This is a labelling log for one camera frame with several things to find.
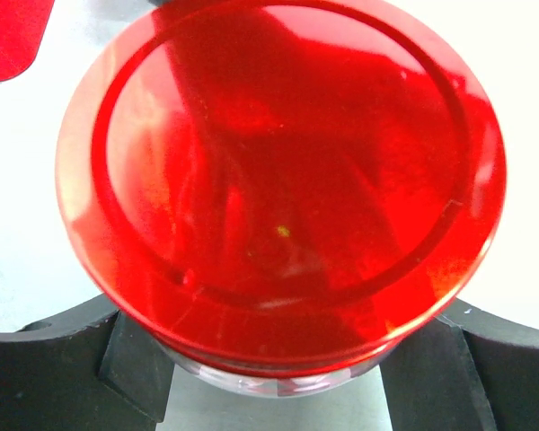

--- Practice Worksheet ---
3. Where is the clear glass jar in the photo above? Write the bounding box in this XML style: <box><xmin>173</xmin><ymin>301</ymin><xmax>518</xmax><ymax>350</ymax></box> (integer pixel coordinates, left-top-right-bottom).
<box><xmin>158</xmin><ymin>344</ymin><xmax>393</xmax><ymax>399</ymax></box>

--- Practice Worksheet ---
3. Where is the red box of lollipops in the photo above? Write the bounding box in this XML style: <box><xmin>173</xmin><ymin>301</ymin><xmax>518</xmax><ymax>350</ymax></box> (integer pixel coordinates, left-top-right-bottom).
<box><xmin>0</xmin><ymin>0</ymin><xmax>54</xmax><ymax>82</ymax></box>

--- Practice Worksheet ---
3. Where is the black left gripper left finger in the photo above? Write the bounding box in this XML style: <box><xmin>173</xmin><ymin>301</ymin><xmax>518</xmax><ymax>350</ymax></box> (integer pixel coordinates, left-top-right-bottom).
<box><xmin>0</xmin><ymin>295</ymin><xmax>174</xmax><ymax>430</ymax></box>

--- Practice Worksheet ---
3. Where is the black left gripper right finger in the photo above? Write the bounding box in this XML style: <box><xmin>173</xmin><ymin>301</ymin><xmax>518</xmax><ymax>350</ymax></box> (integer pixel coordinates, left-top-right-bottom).
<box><xmin>380</xmin><ymin>300</ymin><xmax>539</xmax><ymax>431</ymax></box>

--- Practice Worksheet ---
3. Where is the red round lid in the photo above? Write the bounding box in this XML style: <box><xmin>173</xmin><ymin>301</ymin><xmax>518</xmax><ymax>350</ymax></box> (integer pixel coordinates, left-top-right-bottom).
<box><xmin>56</xmin><ymin>1</ymin><xmax>507</xmax><ymax>378</ymax></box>

